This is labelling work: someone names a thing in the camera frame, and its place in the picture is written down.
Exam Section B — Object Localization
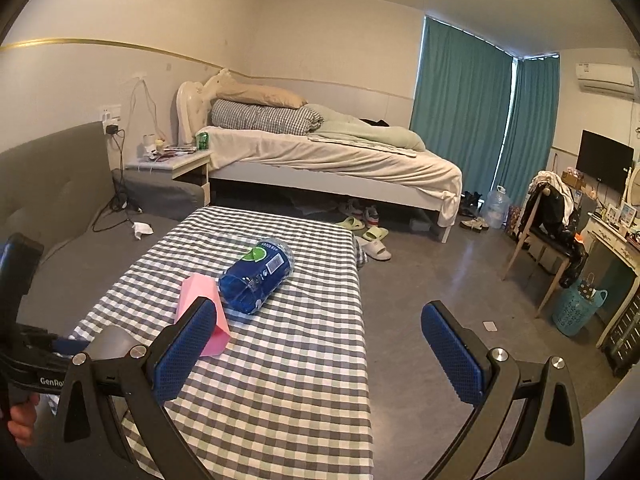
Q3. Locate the grey plastic cup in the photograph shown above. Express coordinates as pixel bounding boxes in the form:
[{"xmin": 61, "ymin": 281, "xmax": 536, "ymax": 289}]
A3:
[{"xmin": 84, "ymin": 325, "xmax": 139, "ymax": 361}]

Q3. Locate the person's left hand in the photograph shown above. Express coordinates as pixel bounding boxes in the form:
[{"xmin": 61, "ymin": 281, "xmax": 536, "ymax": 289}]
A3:
[{"xmin": 1, "ymin": 393, "xmax": 40, "ymax": 448}]

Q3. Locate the paper scrap on floor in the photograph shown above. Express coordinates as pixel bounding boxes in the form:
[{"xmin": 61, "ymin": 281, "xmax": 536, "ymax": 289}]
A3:
[{"xmin": 483, "ymin": 321, "xmax": 498, "ymax": 332}]

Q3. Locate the grey sofa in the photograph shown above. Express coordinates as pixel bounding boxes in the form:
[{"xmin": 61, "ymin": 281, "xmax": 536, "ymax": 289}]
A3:
[{"xmin": 0, "ymin": 120, "xmax": 206, "ymax": 480}]

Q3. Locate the teal laundry basket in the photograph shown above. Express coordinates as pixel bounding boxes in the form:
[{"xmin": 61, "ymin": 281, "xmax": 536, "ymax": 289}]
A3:
[{"xmin": 552, "ymin": 273, "xmax": 608, "ymax": 337}]

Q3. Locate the white dresser desk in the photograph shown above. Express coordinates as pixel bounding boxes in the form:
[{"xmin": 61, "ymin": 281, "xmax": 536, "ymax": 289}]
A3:
[{"xmin": 582, "ymin": 214, "xmax": 639, "ymax": 377}]

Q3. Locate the white crumpled tissue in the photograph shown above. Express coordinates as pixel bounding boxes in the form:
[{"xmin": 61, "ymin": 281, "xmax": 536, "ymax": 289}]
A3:
[{"xmin": 132, "ymin": 222, "xmax": 154, "ymax": 240}]

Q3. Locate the pink faceted box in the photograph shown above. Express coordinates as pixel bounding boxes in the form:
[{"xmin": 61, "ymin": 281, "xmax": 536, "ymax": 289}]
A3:
[{"xmin": 175, "ymin": 273, "xmax": 231, "ymax": 358}]

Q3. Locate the blue plastic water bottle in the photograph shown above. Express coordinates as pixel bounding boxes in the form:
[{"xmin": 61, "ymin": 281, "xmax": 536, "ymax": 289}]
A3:
[{"xmin": 218, "ymin": 237, "xmax": 294, "ymax": 314}]

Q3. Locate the wooden chair with clothes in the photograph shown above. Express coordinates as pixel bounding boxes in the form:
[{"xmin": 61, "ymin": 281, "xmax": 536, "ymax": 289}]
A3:
[{"xmin": 501, "ymin": 170, "xmax": 588, "ymax": 316}]

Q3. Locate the checkered tablecloth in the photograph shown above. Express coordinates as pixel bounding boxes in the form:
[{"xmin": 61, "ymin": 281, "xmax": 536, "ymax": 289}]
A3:
[{"xmin": 73, "ymin": 206, "xmax": 373, "ymax": 479}]

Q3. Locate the white bedside table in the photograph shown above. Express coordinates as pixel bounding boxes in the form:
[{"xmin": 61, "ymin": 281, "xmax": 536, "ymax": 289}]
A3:
[{"xmin": 126, "ymin": 150, "xmax": 212, "ymax": 206}]

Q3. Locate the large water jug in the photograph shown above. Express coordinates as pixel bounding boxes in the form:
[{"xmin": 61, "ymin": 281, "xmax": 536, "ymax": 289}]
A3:
[{"xmin": 483, "ymin": 185, "xmax": 511, "ymax": 229}]

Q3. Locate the white slipper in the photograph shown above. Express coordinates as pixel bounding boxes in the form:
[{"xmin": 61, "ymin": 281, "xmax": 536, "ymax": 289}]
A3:
[{"xmin": 356, "ymin": 237, "xmax": 392, "ymax": 261}]

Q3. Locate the green can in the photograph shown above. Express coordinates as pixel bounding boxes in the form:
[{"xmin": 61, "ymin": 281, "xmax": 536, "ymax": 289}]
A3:
[{"xmin": 196, "ymin": 131, "xmax": 209, "ymax": 151}]

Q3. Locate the green slipper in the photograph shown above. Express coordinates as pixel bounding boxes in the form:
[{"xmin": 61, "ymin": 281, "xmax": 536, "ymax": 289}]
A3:
[{"xmin": 361, "ymin": 226, "xmax": 388, "ymax": 242}]

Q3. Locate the white bed with sheet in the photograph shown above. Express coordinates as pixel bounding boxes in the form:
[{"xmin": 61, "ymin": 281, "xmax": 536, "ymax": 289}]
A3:
[{"xmin": 176, "ymin": 70, "xmax": 462, "ymax": 240}]

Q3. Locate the black television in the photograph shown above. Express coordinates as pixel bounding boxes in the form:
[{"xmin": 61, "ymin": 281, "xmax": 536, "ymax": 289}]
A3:
[{"xmin": 576, "ymin": 130, "xmax": 634, "ymax": 194}]

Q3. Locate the checkered folded blanket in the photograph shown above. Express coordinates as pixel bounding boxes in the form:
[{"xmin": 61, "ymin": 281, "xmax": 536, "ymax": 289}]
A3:
[{"xmin": 209, "ymin": 99, "xmax": 323, "ymax": 136}]

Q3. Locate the beige pillow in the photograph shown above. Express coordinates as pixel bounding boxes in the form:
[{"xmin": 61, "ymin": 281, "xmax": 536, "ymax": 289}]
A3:
[{"xmin": 216, "ymin": 82, "xmax": 308, "ymax": 110}]

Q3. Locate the teal right curtain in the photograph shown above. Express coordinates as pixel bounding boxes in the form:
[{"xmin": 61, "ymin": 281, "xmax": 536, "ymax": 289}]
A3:
[{"xmin": 495, "ymin": 55, "xmax": 560, "ymax": 206}]

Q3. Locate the teal curtain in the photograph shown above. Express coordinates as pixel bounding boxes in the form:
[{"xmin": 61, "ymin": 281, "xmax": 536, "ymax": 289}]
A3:
[
  {"xmin": 410, "ymin": 18, "xmax": 513, "ymax": 194},
  {"xmin": 495, "ymin": 55, "xmax": 560, "ymax": 206}
]

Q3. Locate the light green duvet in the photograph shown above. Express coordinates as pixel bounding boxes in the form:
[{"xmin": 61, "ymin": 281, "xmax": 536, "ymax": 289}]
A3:
[{"xmin": 306, "ymin": 104, "xmax": 426, "ymax": 152}]

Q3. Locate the teal left curtain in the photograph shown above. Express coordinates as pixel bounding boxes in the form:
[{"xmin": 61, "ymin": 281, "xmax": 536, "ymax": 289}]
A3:
[{"xmin": 410, "ymin": 18, "xmax": 513, "ymax": 194}]

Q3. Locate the white air conditioner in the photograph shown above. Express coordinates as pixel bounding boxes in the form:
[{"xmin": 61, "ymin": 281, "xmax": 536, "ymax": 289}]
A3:
[{"xmin": 576, "ymin": 63, "xmax": 639, "ymax": 101}]

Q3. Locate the black charger cable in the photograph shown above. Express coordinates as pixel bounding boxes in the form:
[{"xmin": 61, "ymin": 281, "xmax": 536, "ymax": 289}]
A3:
[{"xmin": 90, "ymin": 123, "xmax": 144, "ymax": 233}]

